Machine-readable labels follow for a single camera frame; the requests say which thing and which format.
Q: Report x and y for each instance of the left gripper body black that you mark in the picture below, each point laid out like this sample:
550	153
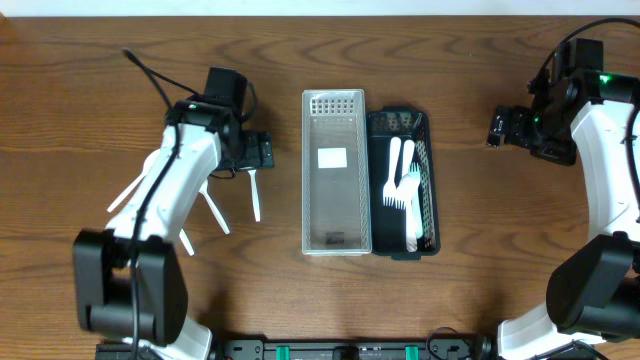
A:
261	150

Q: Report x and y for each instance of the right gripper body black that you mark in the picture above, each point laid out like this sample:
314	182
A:
547	135

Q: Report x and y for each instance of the white plastic spoon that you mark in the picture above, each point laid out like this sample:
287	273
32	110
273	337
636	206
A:
408	191
255	195

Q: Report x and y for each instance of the clear plastic basket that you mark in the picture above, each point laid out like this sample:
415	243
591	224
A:
335	202

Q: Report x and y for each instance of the white plastic fork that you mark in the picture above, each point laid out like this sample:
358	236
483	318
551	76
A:
407	158
389	189

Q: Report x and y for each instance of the black plastic basket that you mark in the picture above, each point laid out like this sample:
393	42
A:
387	222

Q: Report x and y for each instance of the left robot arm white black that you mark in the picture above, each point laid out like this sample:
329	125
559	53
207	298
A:
128	282

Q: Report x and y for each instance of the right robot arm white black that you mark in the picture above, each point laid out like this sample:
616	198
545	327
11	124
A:
583	115

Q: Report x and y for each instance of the white utensil under left arm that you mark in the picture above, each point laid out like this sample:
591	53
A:
186	243

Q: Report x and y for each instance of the white utensil under left gripper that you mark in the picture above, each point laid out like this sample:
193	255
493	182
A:
213	207

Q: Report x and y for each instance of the white label in clear basket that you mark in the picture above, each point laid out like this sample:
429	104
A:
332	158

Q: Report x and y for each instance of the black mounting rail front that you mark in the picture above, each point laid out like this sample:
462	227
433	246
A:
446	346

